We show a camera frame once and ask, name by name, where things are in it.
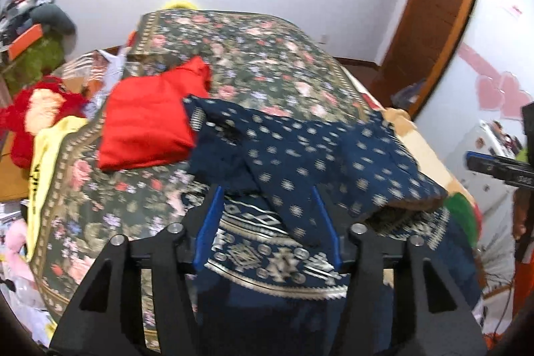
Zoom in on green cloth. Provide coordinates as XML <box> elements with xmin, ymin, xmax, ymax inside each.
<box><xmin>444</xmin><ymin>193</ymin><xmax>482</xmax><ymax>248</ymax></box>

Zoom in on orange box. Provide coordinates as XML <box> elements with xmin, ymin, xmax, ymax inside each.
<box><xmin>8</xmin><ymin>23</ymin><xmax>44</xmax><ymax>60</ymax></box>

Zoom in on dark floral bedspread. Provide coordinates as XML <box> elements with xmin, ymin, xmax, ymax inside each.
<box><xmin>27</xmin><ymin>9</ymin><xmax>376</xmax><ymax>356</ymax></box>

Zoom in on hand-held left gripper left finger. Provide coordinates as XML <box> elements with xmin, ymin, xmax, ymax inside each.
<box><xmin>46</xmin><ymin>185</ymin><xmax>226</xmax><ymax>356</ymax></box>

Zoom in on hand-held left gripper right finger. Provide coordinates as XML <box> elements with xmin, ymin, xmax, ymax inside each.
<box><xmin>311</xmin><ymin>187</ymin><xmax>489</xmax><ymax>356</ymax></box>

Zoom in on red folded garment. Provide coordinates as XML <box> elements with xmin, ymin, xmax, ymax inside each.
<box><xmin>98</xmin><ymin>56</ymin><xmax>213</xmax><ymax>172</ymax></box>

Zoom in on dark bag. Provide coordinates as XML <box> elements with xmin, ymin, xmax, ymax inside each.
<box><xmin>392</xmin><ymin>80</ymin><xmax>426</xmax><ymax>115</ymax></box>

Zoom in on orange and white patterned cloth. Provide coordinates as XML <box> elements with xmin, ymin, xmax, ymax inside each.
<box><xmin>62</xmin><ymin>49</ymin><xmax>128</xmax><ymax>98</ymax></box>

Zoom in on red plush toy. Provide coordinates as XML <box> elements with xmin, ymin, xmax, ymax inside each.
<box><xmin>0</xmin><ymin>76</ymin><xmax>90</xmax><ymax>169</ymax></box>

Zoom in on navy patterned jacket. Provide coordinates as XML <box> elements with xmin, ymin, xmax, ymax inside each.
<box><xmin>181</xmin><ymin>95</ymin><xmax>480</xmax><ymax>356</ymax></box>

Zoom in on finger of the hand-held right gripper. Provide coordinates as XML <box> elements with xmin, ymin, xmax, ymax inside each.
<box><xmin>521</xmin><ymin>102</ymin><xmax>534</xmax><ymax>165</ymax></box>
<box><xmin>466</xmin><ymin>151</ymin><xmax>534</xmax><ymax>187</ymax></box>

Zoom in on pink plush toy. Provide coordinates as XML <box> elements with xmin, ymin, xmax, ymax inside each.
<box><xmin>0</xmin><ymin>220</ymin><xmax>34</xmax><ymax>282</ymax></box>

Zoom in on green covered tank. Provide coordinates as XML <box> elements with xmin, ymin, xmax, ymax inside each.
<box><xmin>4</xmin><ymin>35</ymin><xmax>67</xmax><ymax>90</ymax></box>

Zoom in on brown wooden door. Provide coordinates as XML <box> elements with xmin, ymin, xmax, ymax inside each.
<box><xmin>371</xmin><ymin>0</ymin><xmax>487</xmax><ymax>119</ymax></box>

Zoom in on pile of clutter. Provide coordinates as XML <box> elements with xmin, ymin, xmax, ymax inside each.
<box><xmin>0</xmin><ymin>0</ymin><xmax>78</xmax><ymax>60</ymax></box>

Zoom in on dark grey cushion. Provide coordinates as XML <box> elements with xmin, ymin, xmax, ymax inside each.
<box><xmin>31</xmin><ymin>3</ymin><xmax>78</xmax><ymax>35</ymax></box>

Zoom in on yellow cloth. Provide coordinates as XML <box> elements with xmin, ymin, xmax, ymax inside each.
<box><xmin>26</xmin><ymin>116</ymin><xmax>90</xmax><ymax>261</ymax></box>

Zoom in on brown cardboard sheet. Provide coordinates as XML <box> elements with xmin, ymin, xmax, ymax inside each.
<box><xmin>0</xmin><ymin>126</ymin><xmax>32</xmax><ymax>202</ymax></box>

